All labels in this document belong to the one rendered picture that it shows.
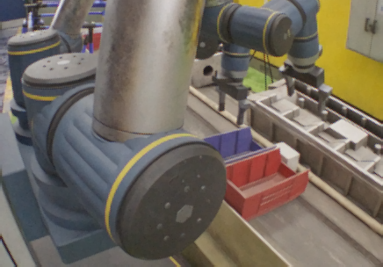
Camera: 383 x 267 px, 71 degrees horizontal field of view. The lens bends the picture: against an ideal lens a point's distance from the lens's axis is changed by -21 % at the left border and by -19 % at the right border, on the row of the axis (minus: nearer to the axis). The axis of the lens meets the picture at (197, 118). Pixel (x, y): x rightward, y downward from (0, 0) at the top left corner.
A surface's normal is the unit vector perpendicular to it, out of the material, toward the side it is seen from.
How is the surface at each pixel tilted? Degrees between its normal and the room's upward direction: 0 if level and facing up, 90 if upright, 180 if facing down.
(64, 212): 23
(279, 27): 86
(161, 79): 88
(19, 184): 90
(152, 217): 87
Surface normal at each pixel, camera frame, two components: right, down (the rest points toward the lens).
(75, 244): 0.62, 0.37
